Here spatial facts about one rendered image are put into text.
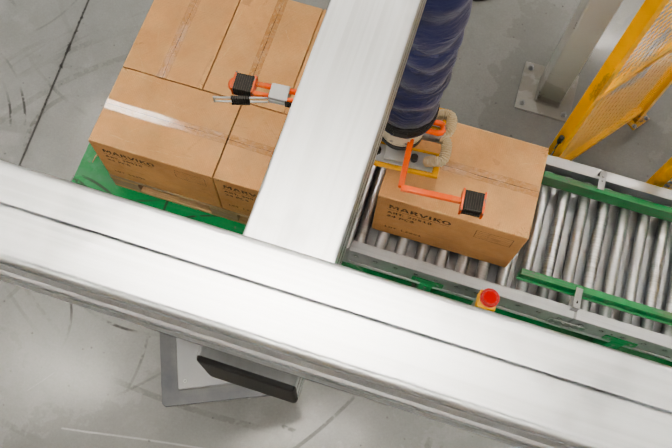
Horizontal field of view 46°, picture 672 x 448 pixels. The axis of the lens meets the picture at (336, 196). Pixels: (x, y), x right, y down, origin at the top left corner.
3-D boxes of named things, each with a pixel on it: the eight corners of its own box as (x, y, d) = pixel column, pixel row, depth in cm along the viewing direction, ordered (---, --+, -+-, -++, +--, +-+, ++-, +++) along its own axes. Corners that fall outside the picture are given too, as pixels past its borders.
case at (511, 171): (525, 185, 354) (549, 148, 317) (505, 268, 340) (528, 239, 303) (395, 148, 359) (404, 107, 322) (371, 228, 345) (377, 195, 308)
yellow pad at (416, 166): (441, 155, 299) (443, 150, 294) (436, 179, 295) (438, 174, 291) (353, 136, 301) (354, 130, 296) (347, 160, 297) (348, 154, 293)
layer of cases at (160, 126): (394, 72, 420) (402, 30, 382) (338, 243, 385) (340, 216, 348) (182, 12, 430) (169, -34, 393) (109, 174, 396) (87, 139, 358)
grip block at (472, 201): (485, 197, 282) (487, 192, 277) (481, 219, 279) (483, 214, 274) (461, 192, 282) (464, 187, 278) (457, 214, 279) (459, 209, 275)
